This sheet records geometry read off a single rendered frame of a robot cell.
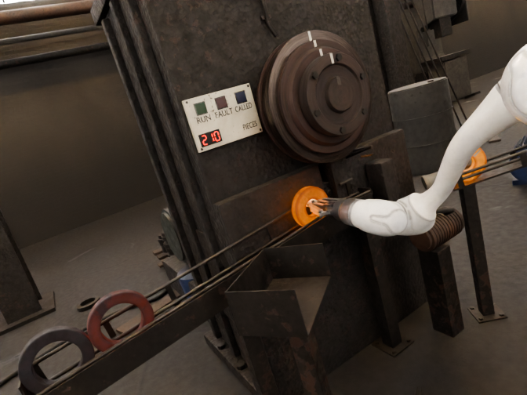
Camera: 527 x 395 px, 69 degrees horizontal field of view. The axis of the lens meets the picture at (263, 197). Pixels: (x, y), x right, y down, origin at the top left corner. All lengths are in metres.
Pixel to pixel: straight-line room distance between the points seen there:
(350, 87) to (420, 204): 0.47
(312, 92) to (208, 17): 0.45
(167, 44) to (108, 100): 6.02
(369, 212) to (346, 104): 0.42
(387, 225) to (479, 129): 0.34
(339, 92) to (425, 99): 2.77
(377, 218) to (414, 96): 3.03
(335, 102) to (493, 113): 0.55
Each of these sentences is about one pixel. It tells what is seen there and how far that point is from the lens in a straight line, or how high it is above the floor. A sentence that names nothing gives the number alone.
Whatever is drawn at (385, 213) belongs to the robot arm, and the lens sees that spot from 1.14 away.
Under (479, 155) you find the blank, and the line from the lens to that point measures 1.77.
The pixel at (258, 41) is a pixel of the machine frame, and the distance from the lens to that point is 1.53.
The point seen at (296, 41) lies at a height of 1.33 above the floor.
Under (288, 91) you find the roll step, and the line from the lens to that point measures 1.34.
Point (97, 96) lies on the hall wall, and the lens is 7.37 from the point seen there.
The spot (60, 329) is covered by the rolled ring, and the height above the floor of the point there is 0.74.
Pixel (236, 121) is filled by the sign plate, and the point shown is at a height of 1.12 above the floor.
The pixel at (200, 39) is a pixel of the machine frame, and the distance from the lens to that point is 1.43.
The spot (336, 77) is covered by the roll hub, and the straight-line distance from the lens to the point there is 1.39.
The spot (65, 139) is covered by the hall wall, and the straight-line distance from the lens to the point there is 7.25.
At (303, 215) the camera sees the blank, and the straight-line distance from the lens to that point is 1.42.
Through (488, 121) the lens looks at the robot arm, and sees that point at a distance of 1.01.
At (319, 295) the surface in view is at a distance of 1.16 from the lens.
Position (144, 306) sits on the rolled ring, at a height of 0.69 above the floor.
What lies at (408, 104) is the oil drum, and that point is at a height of 0.73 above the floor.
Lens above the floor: 1.17
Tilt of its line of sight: 14 degrees down
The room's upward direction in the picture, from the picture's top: 16 degrees counter-clockwise
